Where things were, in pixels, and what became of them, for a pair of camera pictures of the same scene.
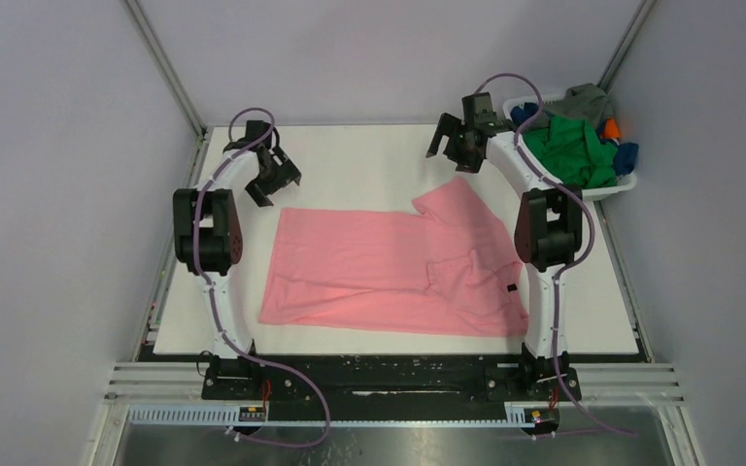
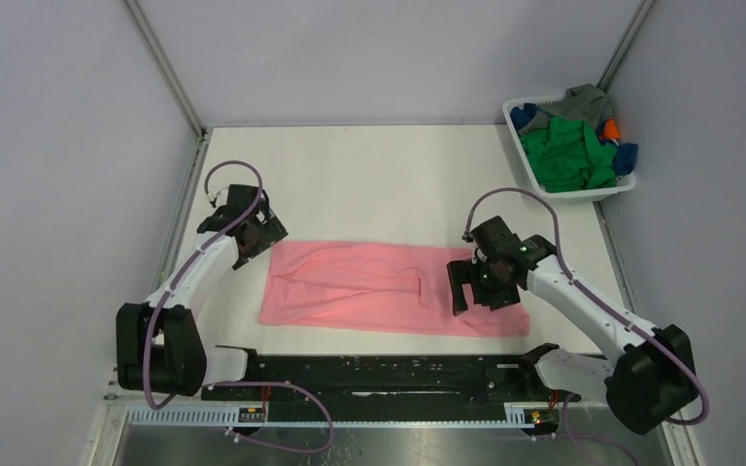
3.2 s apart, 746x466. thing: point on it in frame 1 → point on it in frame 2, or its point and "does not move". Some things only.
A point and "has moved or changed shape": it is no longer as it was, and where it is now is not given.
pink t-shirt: (450, 269) has moved or changed shape
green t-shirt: (571, 150) does not move
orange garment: (611, 129) does not move
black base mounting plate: (350, 382) does not move
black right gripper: (452, 125) → (460, 272)
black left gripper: (285, 173) → (270, 233)
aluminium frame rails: (142, 380) does not move
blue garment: (627, 157) does not move
